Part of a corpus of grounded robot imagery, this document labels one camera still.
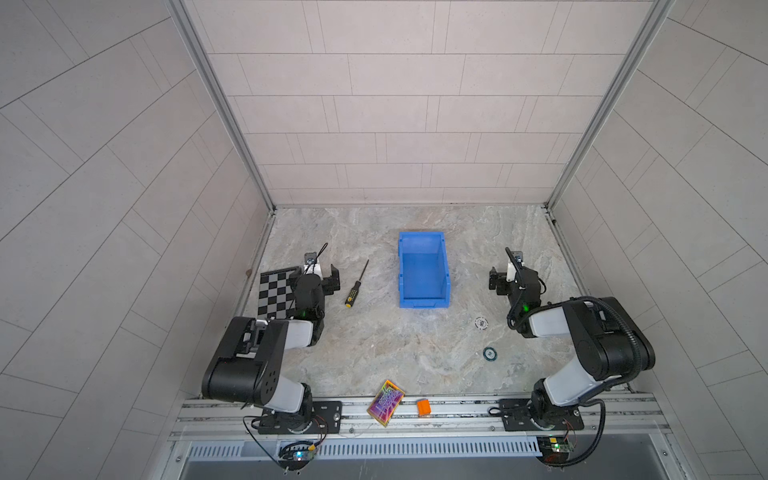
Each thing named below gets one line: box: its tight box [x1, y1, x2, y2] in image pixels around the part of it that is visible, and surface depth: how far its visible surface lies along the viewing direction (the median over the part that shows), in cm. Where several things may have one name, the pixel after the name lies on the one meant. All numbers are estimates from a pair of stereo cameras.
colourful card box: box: [366, 380, 406, 427], surface depth 74 cm
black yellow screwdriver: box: [345, 259, 370, 308], surface depth 93 cm
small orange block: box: [417, 399, 432, 417], surface depth 72 cm
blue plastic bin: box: [398, 232, 450, 309], surface depth 101 cm
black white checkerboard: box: [258, 266, 300, 319], surface depth 90 cm
